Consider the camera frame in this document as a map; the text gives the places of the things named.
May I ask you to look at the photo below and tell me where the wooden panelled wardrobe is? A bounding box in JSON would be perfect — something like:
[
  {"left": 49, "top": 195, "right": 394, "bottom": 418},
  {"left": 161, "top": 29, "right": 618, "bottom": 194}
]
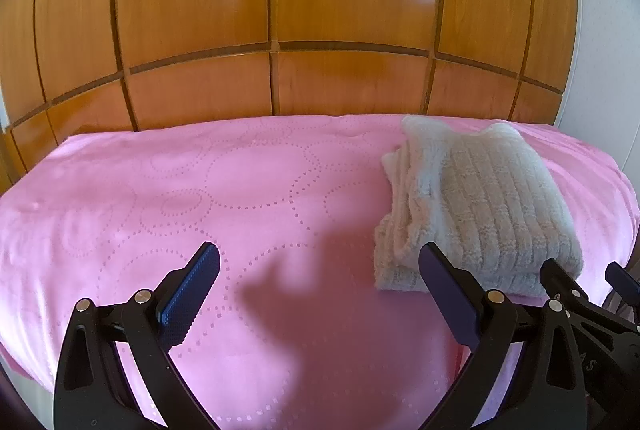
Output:
[{"left": 0, "top": 0, "right": 582, "bottom": 191}]

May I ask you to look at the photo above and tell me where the white knitted sweater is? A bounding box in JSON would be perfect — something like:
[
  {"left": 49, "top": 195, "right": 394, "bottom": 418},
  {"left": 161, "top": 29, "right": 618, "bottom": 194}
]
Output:
[{"left": 372, "top": 114, "right": 585, "bottom": 299}]

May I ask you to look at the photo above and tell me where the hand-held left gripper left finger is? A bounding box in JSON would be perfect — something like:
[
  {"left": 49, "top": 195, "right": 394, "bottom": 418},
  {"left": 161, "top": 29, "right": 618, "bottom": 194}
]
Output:
[{"left": 54, "top": 241, "right": 222, "bottom": 430}]

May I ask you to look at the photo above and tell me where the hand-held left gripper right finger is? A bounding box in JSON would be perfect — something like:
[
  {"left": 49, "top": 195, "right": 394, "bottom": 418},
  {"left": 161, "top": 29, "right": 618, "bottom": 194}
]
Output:
[{"left": 419, "top": 241, "right": 587, "bottom": 430}]

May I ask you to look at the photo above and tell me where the pink dotted blanket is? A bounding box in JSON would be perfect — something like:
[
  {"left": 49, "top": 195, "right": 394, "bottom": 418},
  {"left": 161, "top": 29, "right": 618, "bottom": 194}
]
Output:
[{"left": 0, "top": 112, "right": 640, "bottom": 430}]

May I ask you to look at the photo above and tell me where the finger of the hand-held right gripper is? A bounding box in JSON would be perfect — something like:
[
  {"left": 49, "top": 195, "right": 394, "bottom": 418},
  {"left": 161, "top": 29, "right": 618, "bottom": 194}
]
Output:
[
  {"left": 541, "top": 258, "right": 640, "bottom": 337},
  {"left": 604, "top": 261, "right": 640, "bottom": 300}
]

